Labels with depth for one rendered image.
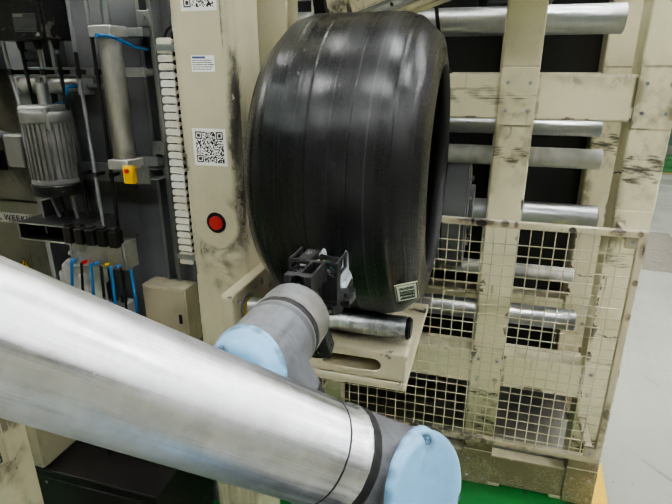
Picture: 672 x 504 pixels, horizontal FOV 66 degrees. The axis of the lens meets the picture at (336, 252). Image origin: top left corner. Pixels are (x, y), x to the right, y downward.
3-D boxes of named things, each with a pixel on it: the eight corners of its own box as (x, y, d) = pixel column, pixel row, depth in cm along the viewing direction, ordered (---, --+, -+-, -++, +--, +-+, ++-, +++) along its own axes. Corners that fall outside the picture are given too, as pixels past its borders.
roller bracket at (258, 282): (223, 338, 105) (219, 294, 102) (293, 269, 141) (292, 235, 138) (238, 341, 104) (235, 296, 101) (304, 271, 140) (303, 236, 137)
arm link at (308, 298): (319, 369, 61) (245, 356, 64) (331, 349, 66) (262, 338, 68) (319, 300, 58) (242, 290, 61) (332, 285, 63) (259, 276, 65)
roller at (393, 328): (247, 291, 108) (251, 306, 111) (239, 306, 105) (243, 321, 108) (413, 312, 99) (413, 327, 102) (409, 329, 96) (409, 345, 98)
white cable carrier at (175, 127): (179, 263, 117) (155, 37, 101) (191, 256, 122) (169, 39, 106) (196, 265, 116) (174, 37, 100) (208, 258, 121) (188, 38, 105)
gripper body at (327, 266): (351, 250, 74) (325, 280, 63) (350, 305, 76) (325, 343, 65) (300, 245, 76) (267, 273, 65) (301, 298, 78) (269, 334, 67)
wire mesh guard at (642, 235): (303, 409, 171) (298, 206, 148) (305, 406, 173) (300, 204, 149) (599, 465, 147) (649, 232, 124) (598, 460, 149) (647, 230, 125)
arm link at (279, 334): (224, 444, 52) (175, 361, 51) (272, 378, 64) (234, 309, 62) (299, 422, 49) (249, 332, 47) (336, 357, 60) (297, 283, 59)
